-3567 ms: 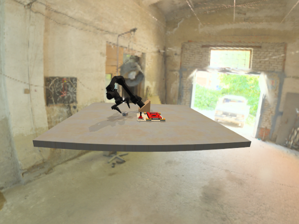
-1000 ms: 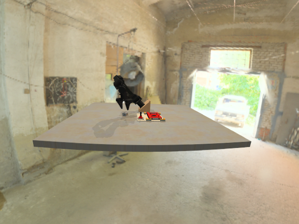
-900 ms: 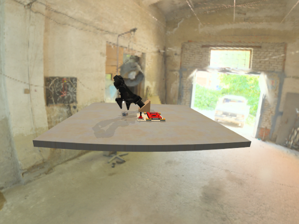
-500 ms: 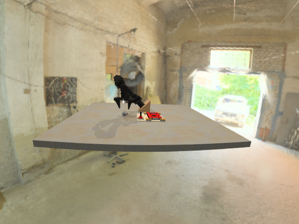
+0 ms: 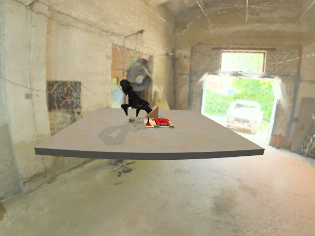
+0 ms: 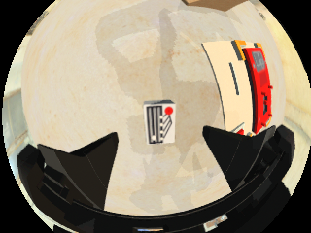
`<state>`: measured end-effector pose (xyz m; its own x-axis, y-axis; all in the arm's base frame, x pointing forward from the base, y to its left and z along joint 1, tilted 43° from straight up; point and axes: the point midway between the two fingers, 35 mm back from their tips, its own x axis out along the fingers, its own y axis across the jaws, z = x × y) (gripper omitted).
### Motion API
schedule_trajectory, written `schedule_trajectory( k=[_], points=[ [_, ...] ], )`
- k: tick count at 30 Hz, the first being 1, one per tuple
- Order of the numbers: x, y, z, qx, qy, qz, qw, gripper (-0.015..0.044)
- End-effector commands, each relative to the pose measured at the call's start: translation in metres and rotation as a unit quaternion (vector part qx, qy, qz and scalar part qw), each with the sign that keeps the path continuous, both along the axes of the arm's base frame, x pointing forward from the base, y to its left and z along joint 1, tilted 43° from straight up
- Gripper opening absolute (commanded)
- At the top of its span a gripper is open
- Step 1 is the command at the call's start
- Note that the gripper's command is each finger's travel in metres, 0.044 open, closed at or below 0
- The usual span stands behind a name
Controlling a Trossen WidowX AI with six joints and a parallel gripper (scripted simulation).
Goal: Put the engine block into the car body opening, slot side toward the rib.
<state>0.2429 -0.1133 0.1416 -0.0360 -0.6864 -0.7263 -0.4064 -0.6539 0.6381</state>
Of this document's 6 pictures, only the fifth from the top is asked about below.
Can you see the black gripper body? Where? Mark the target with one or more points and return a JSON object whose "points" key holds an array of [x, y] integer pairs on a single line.
{"points": [[132, 104]]}

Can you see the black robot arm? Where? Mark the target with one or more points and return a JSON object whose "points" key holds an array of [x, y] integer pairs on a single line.
{"points": [[128, 89]]}

